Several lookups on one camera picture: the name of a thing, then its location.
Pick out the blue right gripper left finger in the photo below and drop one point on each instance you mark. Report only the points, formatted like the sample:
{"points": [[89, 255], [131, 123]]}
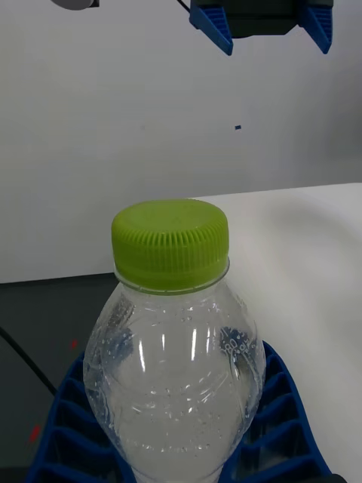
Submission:
{"points": [[71, 434]]}

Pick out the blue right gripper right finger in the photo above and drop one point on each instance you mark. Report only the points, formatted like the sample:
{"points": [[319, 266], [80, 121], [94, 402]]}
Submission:
{"points": [[286, 434]]}

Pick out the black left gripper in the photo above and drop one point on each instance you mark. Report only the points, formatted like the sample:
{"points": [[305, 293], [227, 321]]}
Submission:
{"points": [[264, 19]]}

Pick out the clear bottle with green cap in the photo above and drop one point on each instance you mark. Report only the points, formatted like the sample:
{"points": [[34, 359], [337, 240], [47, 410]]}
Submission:
{"points": [[169, 377]]}

